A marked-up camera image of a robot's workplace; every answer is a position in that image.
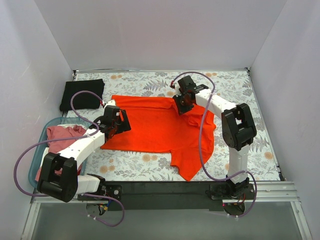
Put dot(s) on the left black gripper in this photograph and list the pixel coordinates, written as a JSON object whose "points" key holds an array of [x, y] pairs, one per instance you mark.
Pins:
{"points": [[124, 121]]}

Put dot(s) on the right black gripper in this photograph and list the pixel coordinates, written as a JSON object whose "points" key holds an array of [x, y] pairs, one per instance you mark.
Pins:
{"points": [[181, 106]]}

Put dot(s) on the orange t-shirt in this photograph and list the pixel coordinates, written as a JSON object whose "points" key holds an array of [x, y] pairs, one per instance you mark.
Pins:
{"points": [[156, 127]]}

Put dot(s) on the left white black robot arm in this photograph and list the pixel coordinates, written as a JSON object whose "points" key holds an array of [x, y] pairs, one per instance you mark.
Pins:
{"points": [[59, 176]]}

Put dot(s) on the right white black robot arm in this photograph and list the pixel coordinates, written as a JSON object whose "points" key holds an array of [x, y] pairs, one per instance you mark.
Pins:
{"points": [[238, 131]]}

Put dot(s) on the folded black t-shirt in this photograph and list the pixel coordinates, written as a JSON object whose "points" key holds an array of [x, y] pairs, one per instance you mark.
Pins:
{"points": [[83, 100]]}

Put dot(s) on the floral patterned table mat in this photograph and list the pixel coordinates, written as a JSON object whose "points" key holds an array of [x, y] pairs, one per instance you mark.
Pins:
{"points": [[234, 86]]}

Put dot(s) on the pink t-shirt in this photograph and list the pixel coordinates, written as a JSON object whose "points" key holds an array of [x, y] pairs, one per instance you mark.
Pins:
{"points": [[65, 136]]}

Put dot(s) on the translucent blue laundry basket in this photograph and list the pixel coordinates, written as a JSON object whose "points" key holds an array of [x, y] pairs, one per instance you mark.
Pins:
{"points": [[40, 149]]}

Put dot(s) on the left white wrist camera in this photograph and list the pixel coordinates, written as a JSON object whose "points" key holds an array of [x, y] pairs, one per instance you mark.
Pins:
{"points": [[109, 103]]}

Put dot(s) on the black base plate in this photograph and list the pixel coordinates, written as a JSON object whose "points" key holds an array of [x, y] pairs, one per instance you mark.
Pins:
{"points": [[173, 195]]}

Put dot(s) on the aluminium frame rail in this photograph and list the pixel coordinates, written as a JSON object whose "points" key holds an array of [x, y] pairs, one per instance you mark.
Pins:
{"points": [[274, 213]]}

